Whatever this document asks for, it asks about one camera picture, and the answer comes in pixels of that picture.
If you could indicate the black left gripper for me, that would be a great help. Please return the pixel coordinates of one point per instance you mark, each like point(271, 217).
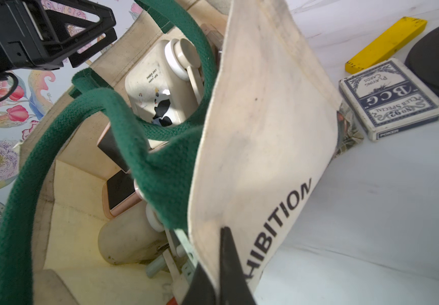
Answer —
point(26, 27)

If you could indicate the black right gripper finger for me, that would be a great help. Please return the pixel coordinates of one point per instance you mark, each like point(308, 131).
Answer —
point(233, 287)

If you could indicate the cream panda pencil sharpener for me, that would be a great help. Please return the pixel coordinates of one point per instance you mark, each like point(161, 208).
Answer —
point(165, 87)

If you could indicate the cream canvas tote bag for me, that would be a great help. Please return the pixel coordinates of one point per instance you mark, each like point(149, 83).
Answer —
point(248, 159)

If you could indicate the pink pencil sharpener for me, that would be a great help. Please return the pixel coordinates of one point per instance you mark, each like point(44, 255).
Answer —
point(119, 194)

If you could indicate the cream cylindrical pencil sharpener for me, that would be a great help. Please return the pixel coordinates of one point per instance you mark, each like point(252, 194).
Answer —
point(135, 236)

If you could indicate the blue playing card box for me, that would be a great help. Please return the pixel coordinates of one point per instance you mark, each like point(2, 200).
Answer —
point(388, 98)

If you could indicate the yellow wooden block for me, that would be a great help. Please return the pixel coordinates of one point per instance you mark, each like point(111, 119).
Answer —
point(387, 44)

